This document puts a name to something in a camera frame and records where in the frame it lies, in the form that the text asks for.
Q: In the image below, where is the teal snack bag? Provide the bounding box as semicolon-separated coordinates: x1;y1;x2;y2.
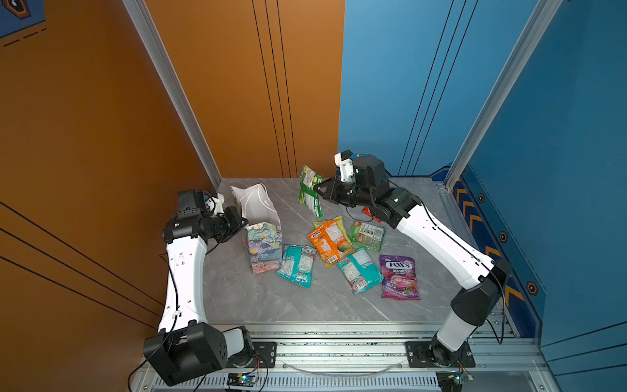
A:
277;245;318;288
336;248;383;295

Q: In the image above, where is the green white snack bag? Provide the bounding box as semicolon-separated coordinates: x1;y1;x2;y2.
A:
348;221;385;252

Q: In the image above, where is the small red snack packet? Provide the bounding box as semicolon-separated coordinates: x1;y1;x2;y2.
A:
362;207;381;223

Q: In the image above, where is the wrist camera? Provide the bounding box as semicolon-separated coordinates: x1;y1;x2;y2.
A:
334;150;390;188
177;189;225;217

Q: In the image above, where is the aluminium rail frame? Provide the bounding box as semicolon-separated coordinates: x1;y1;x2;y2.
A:
128;320;562;392

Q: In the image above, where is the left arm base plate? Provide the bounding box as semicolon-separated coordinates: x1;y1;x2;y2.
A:
226;341;278;369

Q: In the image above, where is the circuit board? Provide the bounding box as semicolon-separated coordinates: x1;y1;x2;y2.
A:
225;373;260;391
436;372;474;392

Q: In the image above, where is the orange snack bag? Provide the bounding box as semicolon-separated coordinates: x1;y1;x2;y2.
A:
308;220;355;268

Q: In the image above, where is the purple Fox's bag right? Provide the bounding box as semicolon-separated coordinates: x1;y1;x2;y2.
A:
380;254;421;301

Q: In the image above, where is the left circuit board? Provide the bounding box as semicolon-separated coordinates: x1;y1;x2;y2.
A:
225;373;260;391

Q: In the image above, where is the right circuit board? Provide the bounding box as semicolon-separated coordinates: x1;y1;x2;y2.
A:
436;372;474;392

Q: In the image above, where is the floral paper gift bag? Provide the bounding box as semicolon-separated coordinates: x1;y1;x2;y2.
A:
231;183;282;274

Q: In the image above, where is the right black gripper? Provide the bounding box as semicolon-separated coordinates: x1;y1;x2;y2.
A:
313;175;377;210

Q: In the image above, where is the green lime candy bag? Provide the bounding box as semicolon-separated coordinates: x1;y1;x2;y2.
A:
299;165;323;218

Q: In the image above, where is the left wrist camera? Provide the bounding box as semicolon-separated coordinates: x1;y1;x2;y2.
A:
177;189;225;217

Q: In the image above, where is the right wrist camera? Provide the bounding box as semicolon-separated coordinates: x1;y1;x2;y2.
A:
334;150;390;188

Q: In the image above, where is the yellow green snack bag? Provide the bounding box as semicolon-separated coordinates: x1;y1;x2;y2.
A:
313;217;353;244

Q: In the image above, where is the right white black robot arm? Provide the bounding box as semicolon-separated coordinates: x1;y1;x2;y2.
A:
313;176;512;367

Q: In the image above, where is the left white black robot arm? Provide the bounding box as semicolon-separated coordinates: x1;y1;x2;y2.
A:
143;207;255;386

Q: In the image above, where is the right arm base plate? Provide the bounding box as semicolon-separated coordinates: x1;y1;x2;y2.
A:
404;341;476;368

